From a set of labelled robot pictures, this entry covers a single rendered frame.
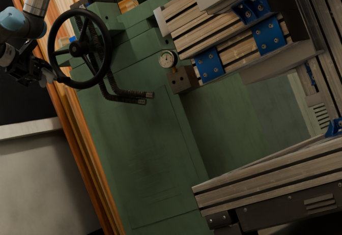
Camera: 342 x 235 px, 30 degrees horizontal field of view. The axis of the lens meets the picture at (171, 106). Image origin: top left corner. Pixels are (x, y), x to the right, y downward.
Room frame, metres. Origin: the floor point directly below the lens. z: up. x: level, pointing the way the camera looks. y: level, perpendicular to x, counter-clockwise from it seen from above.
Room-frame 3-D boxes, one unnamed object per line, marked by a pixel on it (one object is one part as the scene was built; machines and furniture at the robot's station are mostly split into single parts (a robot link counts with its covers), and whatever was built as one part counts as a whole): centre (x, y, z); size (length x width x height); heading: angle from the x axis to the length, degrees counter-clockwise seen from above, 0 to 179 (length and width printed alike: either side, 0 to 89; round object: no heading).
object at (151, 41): (2.62, 0.00, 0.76); 0.57 x 0.45 x 0.09; 149
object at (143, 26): (2.47, 0.09, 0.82); 0.40 x 0.21 x 0.04; 59
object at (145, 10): (2.42, 0.11, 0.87); 0.61 x 0.30 x 0.06; 59
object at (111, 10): (2.35, 0.15, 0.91); 0.15 x 0.14 x 0.09; 59
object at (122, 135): (2.62, 0.00, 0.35); 0.58 x 0.45 x 0.71; 149
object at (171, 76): (2.26, -0.09, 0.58); 0.12 x 0.08 x 0.08; 149
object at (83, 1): (2.34, 0.15, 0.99); 0.13 x 0.11 x 0.06; 59
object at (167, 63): (2.20, -0.05, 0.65); 0.06 x 0.04 x 0.08; 59
